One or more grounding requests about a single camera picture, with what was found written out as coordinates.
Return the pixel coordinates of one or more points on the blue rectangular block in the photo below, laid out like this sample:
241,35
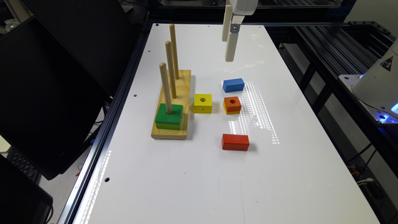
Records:
233,85

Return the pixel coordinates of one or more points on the wooden peg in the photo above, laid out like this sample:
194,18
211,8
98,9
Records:
170,63
165,85
174,50

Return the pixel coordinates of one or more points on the orange square block with hole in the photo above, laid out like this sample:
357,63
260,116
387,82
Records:
232,100

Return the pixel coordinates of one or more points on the light green square block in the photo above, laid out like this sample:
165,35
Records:
168,126

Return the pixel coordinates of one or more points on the red rectangular block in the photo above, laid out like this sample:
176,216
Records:
235,142

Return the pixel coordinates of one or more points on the large black monitor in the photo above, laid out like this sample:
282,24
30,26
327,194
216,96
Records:
49,102

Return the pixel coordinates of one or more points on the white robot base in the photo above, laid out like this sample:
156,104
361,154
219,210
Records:
376,89

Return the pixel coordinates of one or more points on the middle wooden peg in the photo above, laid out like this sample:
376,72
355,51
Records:
170,63

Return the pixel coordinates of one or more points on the dark green square block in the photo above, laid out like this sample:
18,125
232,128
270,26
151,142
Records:
174,118

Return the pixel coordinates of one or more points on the thin yellow block under orange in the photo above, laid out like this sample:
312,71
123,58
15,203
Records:
231,108

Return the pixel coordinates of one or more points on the black keyboard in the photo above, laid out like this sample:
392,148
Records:
18,160

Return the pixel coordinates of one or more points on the yellow square block with hole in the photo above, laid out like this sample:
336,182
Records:
202,103

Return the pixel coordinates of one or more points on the front wooden peg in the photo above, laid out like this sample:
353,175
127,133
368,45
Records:
165,85

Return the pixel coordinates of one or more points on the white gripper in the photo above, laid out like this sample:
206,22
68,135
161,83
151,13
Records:
233,17

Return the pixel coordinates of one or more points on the rear wooden peg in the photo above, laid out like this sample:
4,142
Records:
174,50

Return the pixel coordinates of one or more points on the black panel upper left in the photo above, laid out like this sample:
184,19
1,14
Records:
97,33

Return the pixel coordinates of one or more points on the black monitor bottom left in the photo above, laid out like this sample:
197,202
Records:
22,200

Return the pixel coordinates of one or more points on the wooden peg board base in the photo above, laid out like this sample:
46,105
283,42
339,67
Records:
182,86

